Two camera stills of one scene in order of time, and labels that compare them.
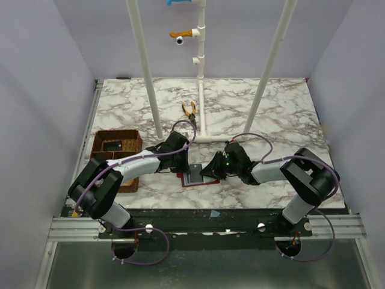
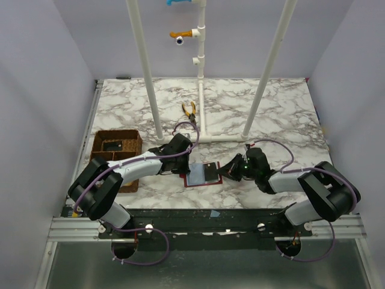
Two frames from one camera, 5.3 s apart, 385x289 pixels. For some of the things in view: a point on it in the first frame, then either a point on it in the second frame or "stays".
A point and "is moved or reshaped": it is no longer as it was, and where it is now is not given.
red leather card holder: (186, 182) stays
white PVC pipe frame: (203, 137) stays
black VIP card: (195, 171) is moved or reshaped
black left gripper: (183, 162) stays
